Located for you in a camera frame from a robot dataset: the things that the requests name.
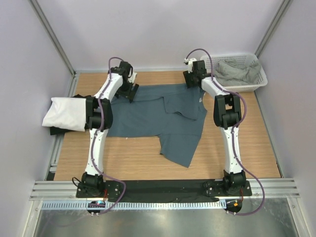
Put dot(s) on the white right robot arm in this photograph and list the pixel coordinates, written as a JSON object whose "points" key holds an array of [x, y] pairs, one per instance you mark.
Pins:
{"points": [[226, 116]]}

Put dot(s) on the aluminium left corner post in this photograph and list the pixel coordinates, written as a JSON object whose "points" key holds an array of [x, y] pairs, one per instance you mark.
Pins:
{"points": [[51, 34]]}

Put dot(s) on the blue t shirt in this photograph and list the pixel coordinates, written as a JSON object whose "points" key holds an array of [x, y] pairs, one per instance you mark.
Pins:
{"points": [[173, 113]]}

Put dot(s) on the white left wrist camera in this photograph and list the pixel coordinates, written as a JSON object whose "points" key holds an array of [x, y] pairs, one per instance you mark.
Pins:
{"points": [[132, 78]]}

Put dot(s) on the grey t shirt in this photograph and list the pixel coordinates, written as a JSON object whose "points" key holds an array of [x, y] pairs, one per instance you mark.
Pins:
{"points": [[229, 73]]}

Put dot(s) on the aluminium right corner post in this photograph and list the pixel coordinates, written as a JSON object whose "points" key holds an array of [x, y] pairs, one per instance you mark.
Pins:
{"points": [[276, 20]]}

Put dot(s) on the slotted grey cable duct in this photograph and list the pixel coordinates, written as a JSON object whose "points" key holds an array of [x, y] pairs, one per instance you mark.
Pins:
{"points": [[99, 205]]}

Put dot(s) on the folded white t shirt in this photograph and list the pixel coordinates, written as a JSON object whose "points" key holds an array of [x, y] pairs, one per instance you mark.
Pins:
{"points": [[66, 113]]}

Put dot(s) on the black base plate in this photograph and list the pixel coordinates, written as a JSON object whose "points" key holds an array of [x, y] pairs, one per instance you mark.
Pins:
{"points": [[164, 191]]}

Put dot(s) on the aluminium front rail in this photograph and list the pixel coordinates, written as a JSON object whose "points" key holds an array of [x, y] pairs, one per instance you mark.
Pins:
{"points": [[65, 190]]}

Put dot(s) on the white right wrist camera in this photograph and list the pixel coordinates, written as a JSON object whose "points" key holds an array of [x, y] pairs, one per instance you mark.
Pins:
{"points": [[189, 63]]}

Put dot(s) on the aluminium corner post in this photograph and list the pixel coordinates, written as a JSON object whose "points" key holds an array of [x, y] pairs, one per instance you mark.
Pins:
{"points": [[51, 34], [276, 20]]}

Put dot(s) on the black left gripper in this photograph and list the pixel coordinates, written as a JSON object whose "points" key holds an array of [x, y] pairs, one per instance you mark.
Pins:
{"points": [[119, 93]]}

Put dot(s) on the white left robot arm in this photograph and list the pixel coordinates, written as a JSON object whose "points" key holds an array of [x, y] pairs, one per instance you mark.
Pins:
{"points": [[120, 82]]}

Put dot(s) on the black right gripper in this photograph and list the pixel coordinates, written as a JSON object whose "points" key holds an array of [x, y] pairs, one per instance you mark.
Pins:
{"points": [[186, 76]]}

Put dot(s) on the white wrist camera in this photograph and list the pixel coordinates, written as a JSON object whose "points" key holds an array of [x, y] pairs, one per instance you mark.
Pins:
{"points": [[132, 78], [189, 63]]}

